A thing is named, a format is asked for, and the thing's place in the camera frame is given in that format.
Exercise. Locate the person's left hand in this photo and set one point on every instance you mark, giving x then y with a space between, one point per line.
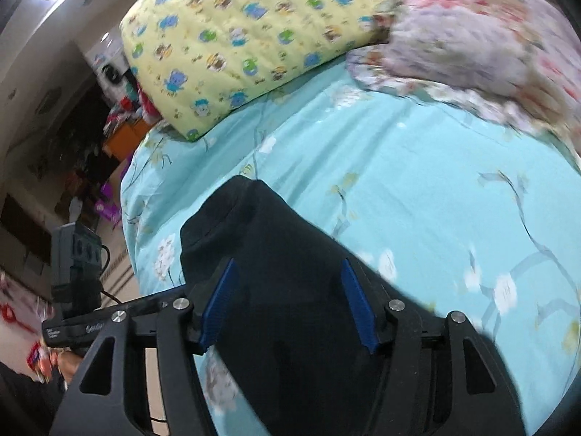
70 365

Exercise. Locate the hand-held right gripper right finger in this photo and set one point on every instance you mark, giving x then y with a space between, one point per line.
358 309

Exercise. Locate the orange box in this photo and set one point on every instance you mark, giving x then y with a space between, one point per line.
125 138

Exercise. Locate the purple toy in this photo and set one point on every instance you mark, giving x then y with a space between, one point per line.
106 206

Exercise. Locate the light blue floral bedsheet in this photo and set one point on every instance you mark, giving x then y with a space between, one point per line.
431 168

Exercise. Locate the pink floral ruffled pillow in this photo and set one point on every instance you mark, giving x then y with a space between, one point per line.
476 41

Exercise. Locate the yellow cartoon print pillow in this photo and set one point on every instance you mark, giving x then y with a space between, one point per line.
236 41

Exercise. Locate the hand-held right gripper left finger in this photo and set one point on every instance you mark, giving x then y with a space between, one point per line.
220 304

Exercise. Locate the black pants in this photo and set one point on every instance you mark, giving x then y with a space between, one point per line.
295 281

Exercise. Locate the person's left forearm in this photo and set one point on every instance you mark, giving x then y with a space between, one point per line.
27 399

